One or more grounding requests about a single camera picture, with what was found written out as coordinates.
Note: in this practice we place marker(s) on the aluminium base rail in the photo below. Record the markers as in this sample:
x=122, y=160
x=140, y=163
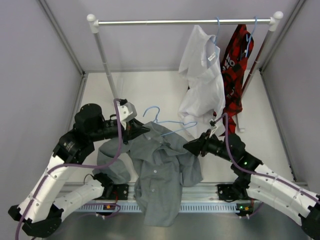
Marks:
x=203, y=192

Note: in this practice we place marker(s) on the red black plaid shirt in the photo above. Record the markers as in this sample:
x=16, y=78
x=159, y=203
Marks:
x=233, y=67

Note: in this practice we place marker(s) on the white hanging shirt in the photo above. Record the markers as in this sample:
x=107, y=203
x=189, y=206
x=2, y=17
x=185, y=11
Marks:
x=200, y=66

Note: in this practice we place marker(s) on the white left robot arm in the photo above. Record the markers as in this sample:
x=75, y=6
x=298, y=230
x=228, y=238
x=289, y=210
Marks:
x=42, y=212

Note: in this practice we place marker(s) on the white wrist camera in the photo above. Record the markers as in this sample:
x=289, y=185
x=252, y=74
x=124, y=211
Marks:
x=127, y=111
x=213, y=127

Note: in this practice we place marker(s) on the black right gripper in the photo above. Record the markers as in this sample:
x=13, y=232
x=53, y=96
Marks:
x=200, y=144

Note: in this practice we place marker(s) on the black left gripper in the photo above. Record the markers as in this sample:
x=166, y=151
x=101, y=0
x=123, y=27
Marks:
x=133, y=129

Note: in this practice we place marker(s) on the blue hanger under plaid shirt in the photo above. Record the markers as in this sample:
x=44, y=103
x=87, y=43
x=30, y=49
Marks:
x=249, y=38

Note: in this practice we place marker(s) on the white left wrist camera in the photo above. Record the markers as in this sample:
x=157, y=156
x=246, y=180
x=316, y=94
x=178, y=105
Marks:
x=127, y=111

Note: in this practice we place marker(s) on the white metal clothes rack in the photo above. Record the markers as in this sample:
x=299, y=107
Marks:
x=272, y=22

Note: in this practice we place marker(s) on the grey button-up shirt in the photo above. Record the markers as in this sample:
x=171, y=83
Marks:
x=164, y=168

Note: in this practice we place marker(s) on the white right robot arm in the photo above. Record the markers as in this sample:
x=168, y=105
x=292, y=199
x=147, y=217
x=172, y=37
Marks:
x=257, y=181

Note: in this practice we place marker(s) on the white slotted cable duct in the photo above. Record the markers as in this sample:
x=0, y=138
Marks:
x=185, y=207

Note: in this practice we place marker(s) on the blue hanger under white shirt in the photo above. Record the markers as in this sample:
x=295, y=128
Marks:
x=218, y=31

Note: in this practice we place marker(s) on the light blue wire hanger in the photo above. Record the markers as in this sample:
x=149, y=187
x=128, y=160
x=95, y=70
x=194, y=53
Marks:
x=183, y=126

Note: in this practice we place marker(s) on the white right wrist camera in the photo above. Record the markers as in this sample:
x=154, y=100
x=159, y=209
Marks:
x=213, y=127

